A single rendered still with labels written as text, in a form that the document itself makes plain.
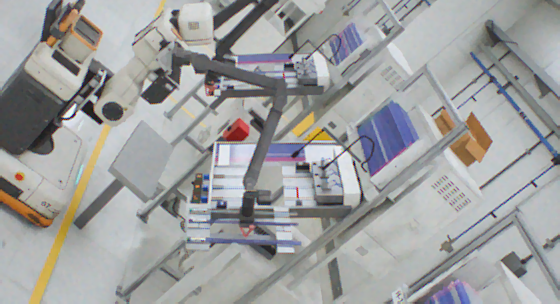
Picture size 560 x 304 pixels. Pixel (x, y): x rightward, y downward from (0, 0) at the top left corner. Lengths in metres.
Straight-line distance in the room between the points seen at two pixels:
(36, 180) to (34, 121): 0.31
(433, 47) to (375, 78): 1.96
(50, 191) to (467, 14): 4.37
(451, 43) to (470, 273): 4.20
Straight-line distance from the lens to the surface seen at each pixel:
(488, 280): 2.47
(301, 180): 3.40
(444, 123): 3.72
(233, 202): 3.22
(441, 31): 6.33
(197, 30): 2.95
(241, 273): 3.40
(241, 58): 4.99
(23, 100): 3.04
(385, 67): 4.45
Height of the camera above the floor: 2.13
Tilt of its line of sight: 21 degrees down
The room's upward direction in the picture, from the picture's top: 49 degrees clockwise
